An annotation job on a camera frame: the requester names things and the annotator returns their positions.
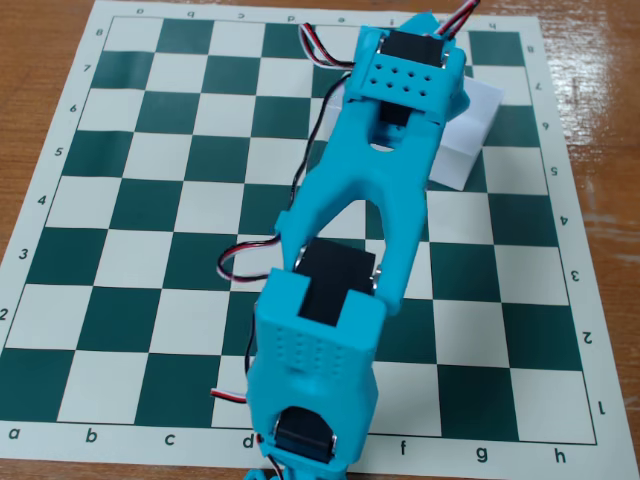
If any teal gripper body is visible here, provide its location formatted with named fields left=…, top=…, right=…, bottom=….
left=442, top=74, right=472, bottom=122

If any green white chessboard mat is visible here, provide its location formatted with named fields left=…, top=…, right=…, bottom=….
left=0, top=0, right=632, bottom=476

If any long black servo cable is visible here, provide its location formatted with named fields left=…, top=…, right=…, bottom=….
left=216, top=72, right=352, bottom=284

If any white cardboard box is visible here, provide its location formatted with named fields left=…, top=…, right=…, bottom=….
left=327, top=74, right=504, bottom=192

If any red white black servo cable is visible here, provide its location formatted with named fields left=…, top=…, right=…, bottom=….
left=297, top=22, right=359, bottom=70
left=433, top=0, right=482, bottom=40
left=209, top=386, right=250, bottom=404

